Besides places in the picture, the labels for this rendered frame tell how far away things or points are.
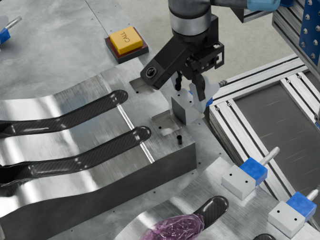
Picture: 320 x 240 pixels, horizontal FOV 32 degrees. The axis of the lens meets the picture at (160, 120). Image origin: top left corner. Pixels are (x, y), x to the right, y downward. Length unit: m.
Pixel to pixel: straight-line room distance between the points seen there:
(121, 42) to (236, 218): 0.53
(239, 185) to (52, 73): 0.56
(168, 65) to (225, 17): 1.60
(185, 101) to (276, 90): 0.92
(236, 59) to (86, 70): 1.20
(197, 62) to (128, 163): 0.23
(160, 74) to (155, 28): 1.56
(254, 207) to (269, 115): 0.97
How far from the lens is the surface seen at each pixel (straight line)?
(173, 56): 1.03
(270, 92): 2.02
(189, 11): 0.96
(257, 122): 1.93
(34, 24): 1.48
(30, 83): 1.33
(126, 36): 1.33
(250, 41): 2.50
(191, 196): 1.02
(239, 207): 1.01
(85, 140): 1.08
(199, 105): 1.12
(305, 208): 1.00
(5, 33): 1.43
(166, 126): 1.10
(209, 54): 1.06
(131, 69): 1.18
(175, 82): 1.15
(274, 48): 2.47
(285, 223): 0.97
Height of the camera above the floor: 1.74
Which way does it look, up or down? 52 degrees down
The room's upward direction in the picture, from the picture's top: 8 degrees counter-clockwise
